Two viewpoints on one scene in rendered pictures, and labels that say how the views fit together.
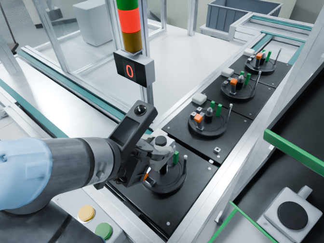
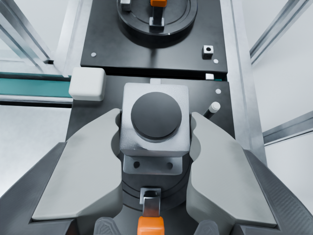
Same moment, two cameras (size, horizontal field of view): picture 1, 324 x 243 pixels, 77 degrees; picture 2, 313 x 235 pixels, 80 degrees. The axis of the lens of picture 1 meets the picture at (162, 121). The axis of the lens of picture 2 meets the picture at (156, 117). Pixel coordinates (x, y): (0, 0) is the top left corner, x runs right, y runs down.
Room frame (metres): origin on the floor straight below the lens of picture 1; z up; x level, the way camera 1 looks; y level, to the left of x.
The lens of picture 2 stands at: (0.29, 0.03, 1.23)
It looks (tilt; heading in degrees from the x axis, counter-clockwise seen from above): 71 degrees down; 313
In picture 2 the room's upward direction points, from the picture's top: 8 degrees clockwise
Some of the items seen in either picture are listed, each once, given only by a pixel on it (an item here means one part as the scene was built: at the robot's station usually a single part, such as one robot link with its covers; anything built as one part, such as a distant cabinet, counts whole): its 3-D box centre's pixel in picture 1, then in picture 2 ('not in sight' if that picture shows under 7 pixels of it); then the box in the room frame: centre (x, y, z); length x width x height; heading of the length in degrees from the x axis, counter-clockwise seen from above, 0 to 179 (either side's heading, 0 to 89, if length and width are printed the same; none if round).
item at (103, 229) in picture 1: (103, 231); not in sight; (0.16, 0.16, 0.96); 0.04 x 0.04 x 0.02
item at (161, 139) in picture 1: (163, 145); (154, 116); (0.32, 0.00, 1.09); 0.08 x 0.04 x 0.07; 139
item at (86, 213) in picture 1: (86, 213); not in sight; (0.21, 0.21, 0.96); 0.04 x 0.04 x 0.02
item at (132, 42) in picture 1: (132, 38); not in sight; (0.53, 0.07, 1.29); 0.05 x 0.05 x 0.05
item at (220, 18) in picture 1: (241, 15); not in sight; (2.26, -0.88, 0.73); 0.62 x 0.42 x 0.23; 49
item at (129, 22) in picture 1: (129, 18); not in sight; (0.53, 0.07, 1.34); 0.05 x 0.05 x 0.05
